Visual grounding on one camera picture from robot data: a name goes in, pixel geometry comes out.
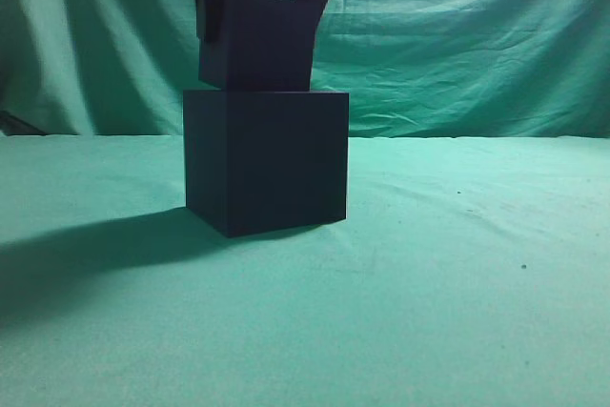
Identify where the large dark groove box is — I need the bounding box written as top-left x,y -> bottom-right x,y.
183,90 -> 349,237

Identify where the green table cloth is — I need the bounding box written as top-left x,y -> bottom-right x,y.
1,136 -> 609,406

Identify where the dark purple cube block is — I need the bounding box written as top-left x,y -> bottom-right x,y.
198,0 -> 319,92

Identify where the green backdrop cloth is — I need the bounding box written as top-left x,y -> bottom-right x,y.
1,0 -> 609,137

